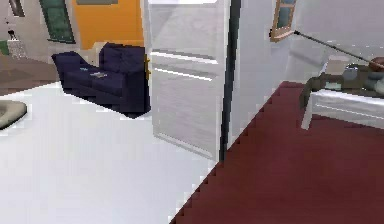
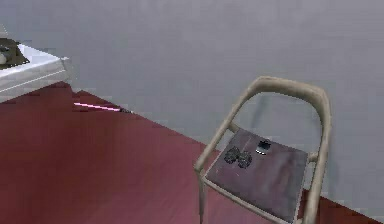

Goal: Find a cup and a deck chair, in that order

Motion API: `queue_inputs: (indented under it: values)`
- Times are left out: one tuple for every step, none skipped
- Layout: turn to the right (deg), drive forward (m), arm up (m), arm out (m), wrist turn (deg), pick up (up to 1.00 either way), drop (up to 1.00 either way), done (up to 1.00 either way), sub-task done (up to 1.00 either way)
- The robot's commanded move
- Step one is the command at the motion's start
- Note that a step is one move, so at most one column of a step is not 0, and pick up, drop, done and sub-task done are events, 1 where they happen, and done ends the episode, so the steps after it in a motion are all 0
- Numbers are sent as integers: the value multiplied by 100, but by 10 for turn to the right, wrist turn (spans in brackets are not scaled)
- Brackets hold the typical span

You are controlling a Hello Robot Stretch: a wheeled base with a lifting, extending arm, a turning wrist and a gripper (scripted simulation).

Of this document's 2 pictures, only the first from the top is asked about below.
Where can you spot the dark framed wall picture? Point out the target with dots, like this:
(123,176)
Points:
(16,7)

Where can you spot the dark blue sofa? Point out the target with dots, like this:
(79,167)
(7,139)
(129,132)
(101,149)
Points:
(116,78)

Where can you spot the small grey flat object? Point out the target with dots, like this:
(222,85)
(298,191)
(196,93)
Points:
(99,74)

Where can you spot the dark olive bed cover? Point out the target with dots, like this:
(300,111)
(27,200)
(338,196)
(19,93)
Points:
(336,81)

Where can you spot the white room door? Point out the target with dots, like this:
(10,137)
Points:
(186,76)

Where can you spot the wooden framed window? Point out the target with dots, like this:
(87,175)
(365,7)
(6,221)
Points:
(283,18)

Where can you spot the reddish brown round object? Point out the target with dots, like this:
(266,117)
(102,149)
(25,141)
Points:
(377,63)

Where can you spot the thin black rod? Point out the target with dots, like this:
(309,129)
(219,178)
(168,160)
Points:
(330,46)

